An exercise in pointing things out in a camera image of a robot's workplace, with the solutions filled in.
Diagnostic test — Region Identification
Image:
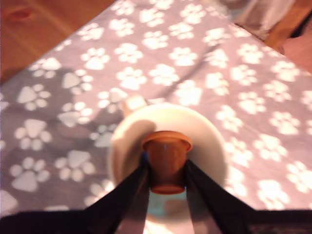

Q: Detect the winter scene ceramic mug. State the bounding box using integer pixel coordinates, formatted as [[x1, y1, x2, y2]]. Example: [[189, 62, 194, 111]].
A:
[[107, 95, 230, 224]]

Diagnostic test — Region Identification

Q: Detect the wooden chair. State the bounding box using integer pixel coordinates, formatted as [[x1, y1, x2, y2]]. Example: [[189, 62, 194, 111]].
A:
[[234, 0, 312, 52]]

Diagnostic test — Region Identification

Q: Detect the brown coffee capsule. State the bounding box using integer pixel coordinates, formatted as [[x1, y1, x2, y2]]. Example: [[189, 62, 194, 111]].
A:
[[140, 131, 193, 195]]

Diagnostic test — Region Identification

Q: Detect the grey paw-print cloth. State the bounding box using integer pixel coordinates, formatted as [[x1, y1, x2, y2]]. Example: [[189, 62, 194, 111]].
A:
[[0, 0, 312, 234]]

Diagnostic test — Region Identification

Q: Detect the white draped cloth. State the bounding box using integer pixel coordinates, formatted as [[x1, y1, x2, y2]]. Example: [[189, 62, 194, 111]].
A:
[[219, 0, 297, 32]]

